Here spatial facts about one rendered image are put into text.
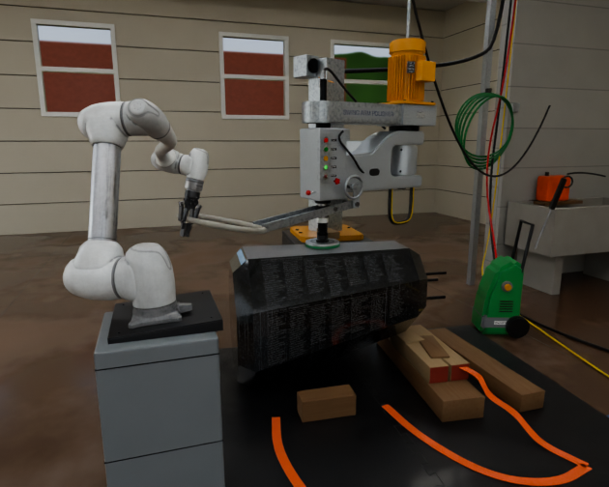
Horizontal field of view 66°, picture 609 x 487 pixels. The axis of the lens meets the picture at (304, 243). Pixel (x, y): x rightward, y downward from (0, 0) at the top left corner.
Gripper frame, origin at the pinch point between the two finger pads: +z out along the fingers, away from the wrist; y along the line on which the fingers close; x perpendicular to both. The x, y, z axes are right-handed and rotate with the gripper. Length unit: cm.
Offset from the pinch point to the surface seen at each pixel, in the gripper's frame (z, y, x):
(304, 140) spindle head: -63, 66, -7
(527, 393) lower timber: 50, 137, -141
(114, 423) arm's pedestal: 60, -59, -65
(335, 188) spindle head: -38, 80, -27
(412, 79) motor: -117, 122, -36
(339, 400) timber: 73, 67, -70
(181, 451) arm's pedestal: 70, -38, -76
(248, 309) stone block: 35, 30, -26
